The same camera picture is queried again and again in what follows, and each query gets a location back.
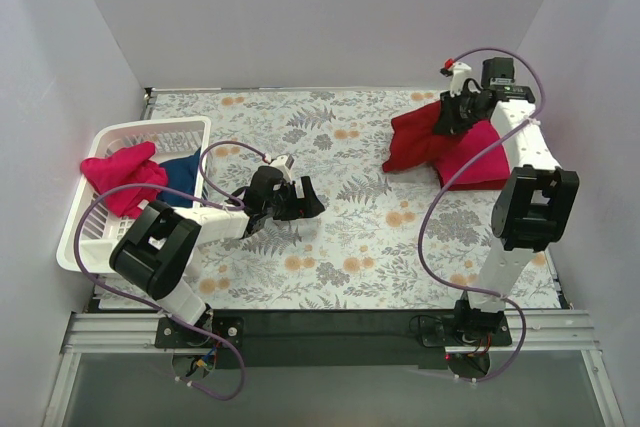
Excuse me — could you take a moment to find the crumpled pink t shirt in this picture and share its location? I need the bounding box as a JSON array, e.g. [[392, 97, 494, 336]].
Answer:
[[80, 141, 168, 219]]

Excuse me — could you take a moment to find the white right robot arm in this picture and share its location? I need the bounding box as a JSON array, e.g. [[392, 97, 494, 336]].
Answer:
[[434, 57, 579, 345]]

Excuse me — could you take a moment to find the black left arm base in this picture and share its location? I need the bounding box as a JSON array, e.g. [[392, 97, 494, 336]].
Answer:
[[153, 309, 244, 380]]

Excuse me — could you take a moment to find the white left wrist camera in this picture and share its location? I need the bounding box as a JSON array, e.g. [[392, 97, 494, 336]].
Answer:
[[263, 154, 294, 182]]

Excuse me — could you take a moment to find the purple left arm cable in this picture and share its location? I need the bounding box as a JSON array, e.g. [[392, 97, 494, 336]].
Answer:
[[73, 140, 274, 402]]

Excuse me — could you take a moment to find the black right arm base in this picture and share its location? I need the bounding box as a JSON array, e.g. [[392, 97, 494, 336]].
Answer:
[[409, 299, 512, 379]]

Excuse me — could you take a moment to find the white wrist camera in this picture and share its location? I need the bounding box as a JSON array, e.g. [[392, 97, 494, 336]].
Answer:
[[440, 59, 472, 97], [263, 154, 294, 182]]

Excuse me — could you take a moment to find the folded pink t shirt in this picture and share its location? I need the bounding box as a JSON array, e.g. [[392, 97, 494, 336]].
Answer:
[[433, 119, 511, 189]]

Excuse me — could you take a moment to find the dark red t shirt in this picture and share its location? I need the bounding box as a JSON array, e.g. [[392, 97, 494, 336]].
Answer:
[[382, 101, 466, 173], [449, 179, 506, 191]]

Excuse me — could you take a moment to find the blue t shirt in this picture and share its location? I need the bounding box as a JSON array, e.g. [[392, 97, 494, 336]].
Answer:
[[157, 150, 200, 208]]

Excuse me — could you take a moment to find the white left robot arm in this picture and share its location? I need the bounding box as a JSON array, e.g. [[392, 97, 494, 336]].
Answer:
[[109, 165, 325, 347]]

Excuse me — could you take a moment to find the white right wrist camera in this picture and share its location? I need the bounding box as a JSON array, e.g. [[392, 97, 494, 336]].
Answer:
[[440, 59, 472, 97]]

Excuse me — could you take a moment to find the folded dark red t shirt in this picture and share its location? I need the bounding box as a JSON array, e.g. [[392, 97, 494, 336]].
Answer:
[[449, 179, 506, 191]]

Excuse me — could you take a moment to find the floral patterned table mat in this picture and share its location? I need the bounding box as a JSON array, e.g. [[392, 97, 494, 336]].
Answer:
[[152, 90, 496, 309]]

